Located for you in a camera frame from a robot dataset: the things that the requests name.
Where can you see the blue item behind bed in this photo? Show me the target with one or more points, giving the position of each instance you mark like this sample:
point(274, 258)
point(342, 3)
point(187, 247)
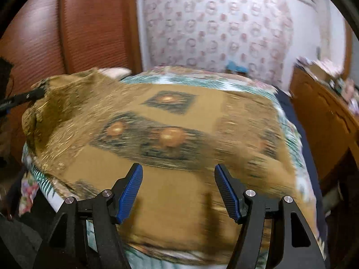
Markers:
point(233, 68)

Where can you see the brown gold patterned scarf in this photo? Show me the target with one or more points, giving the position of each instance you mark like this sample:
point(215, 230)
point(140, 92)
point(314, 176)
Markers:
point(157, 151)

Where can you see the louvered wooden wardrobe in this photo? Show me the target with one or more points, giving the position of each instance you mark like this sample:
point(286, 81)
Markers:
point(42, 38)

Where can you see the cardboard box with cloth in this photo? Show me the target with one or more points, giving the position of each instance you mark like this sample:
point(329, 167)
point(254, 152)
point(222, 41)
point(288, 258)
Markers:
point(324, 70)

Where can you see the folded beige pink garment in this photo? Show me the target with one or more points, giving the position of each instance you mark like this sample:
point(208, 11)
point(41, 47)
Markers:
point(116, 73)

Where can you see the floral blanket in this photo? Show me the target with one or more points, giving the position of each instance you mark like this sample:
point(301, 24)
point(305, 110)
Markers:
point(29, 188)

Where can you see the navy blue mattress sheet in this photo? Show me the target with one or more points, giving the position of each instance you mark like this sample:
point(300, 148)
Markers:
point(305, 170)

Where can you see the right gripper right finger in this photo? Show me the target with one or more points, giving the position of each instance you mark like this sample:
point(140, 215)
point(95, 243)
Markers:
point(292, 243)

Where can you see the palm leaf print sheet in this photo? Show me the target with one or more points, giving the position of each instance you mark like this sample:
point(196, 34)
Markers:
point(196, 84)

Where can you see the circle pattern sheer curtain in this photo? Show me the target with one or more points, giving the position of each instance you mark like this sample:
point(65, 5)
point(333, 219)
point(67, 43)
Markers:
point(211, 34)

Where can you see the long wooden sideboard cabinet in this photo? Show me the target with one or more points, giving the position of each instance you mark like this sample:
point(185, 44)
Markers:
point(331, 129)

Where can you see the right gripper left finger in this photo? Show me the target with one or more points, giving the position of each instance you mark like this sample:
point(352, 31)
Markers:
point(84, 233)

